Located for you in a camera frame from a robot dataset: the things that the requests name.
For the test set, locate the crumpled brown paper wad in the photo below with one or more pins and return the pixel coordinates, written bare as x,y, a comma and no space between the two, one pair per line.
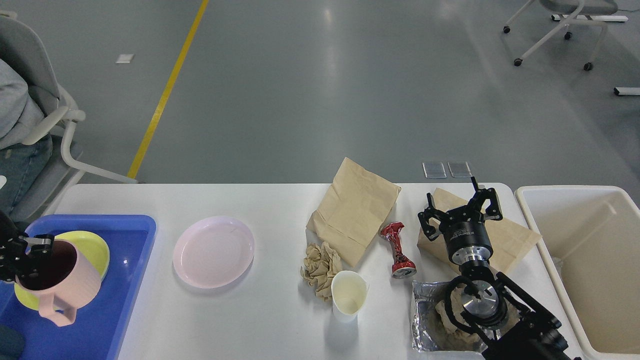
468,339

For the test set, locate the large brown paper bag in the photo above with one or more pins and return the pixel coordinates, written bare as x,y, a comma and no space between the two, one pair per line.
352,211

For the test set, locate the white bar on floor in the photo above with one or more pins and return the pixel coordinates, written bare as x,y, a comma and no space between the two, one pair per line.
626,91

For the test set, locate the white floor tag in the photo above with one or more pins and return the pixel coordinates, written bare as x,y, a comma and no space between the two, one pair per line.
124,59

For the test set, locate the white rolling chair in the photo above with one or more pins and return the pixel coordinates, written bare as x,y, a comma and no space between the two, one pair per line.
573,8

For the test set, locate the crushed red can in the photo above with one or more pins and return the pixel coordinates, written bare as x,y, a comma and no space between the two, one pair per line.
402,266

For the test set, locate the pink plate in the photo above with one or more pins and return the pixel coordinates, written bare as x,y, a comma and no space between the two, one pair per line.
213,252

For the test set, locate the pink mug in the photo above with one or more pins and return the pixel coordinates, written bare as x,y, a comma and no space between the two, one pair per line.
66,281

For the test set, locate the white bar far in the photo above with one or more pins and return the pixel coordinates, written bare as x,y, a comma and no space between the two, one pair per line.
603,18

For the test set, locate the floor plate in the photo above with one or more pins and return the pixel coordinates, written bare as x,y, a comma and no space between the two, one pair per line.
434,170
460,169

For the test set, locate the blue plastic tray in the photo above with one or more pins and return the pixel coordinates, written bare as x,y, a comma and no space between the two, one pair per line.
100,327

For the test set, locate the seated person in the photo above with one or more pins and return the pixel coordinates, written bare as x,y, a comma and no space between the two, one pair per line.
20,164

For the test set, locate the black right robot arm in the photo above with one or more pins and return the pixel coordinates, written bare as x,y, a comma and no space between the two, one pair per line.
481,300

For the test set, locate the grey office chair left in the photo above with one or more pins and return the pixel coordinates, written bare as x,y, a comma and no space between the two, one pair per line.
24,52

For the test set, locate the yellow plate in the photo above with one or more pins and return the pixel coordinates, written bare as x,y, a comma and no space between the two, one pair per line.
91,245

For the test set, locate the crumpled brown napkin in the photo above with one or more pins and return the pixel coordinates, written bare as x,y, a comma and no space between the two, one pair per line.
319,267

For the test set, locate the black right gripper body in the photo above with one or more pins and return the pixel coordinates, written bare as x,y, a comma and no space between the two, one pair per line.
466,237

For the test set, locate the right floor plate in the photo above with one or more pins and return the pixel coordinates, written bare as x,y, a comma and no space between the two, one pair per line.
460,169

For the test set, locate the white paper cup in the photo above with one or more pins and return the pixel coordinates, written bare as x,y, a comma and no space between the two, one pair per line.
349,293

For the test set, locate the brown paper bag right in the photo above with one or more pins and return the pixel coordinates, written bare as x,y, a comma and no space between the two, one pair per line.
510,242

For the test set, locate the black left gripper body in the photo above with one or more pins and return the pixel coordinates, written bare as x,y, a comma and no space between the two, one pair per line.
5,235

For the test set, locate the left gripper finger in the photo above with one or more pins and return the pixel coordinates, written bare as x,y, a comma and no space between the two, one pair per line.
25,254

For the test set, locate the left floor plate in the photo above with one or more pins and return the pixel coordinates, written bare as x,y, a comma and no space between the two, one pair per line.
434,170

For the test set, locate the white plastic bin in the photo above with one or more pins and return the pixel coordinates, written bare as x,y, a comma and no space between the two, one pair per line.
590,248

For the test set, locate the silver foil wrapper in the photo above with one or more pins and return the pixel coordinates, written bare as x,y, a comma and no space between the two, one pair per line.
428,332

